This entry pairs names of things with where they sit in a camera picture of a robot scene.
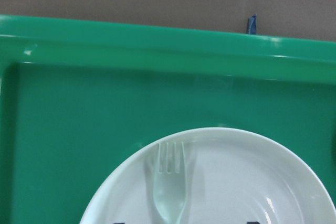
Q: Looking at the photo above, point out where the white round plate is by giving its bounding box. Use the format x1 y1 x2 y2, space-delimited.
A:
81 127 335 223

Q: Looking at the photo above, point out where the pale green plastic fork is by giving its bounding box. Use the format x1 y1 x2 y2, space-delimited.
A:
152 142 187 223

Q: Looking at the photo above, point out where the green plastic tray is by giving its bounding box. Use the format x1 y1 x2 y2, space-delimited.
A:
1 15 335 223

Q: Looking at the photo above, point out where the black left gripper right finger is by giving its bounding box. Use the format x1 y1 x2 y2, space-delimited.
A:
246 221 260 224

